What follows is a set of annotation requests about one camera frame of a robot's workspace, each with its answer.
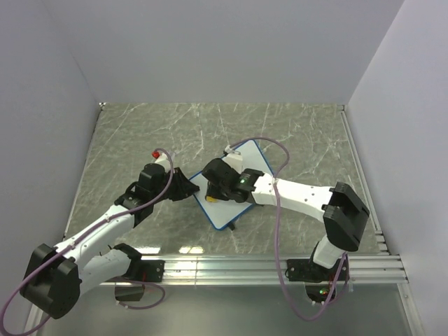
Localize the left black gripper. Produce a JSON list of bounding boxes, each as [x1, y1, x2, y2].
[[152, 168, 199, 204]]

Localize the blue framed whiteboard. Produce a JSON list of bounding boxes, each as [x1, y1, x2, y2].
[[189, 140, 274, 230]]

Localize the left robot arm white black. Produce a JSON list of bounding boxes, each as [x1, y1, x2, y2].
[[20, 163, 200, 319]]

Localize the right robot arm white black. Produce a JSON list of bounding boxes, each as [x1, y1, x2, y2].
[[202, 158, 370, 282]]

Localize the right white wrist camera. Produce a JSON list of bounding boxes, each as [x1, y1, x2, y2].
[[223, 145, 243, 174]]

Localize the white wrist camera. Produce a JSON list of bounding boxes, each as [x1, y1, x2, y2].
[[223, 145, 243, 174], [152, 150, 174, 173]]

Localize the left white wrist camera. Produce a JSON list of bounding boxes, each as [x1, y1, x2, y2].
[[152, 150, 174, 173]]

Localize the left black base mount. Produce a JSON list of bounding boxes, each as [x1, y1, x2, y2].
[[137, 260, 165, 283]]

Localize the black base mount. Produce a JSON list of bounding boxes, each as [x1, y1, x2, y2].
[[285, 259, 341, 284], [137, 260, 165, 283]]

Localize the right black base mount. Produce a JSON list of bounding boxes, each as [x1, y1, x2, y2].
[[285, 259, 341, 284]]

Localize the aluminium right side rail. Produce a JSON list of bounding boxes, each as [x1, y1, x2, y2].
[[337, 104, 391, 255]]

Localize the aluminium rail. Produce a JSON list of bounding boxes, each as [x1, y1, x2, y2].
[[60, 251, 407, 291], [337, 104, 391, 255]]

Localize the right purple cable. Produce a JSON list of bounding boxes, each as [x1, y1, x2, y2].
[[225, 136, 351, 321]]

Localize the aluminium front rail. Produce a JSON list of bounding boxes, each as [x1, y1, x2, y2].
[[60, 251, 407, 291]]

